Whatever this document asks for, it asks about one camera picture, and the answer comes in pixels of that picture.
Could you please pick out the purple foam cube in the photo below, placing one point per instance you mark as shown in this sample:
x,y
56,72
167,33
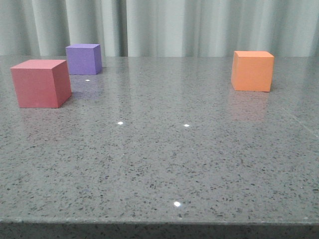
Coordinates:
x,y
84,59

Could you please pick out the orange foam cube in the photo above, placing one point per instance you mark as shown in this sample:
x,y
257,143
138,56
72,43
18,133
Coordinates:
x,y
252,71

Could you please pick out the red foam cube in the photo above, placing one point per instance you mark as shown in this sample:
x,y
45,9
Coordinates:
x,y
41,83

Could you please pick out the grey-green curtain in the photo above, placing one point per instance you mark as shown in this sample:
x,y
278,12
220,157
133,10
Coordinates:
x,y
165,28

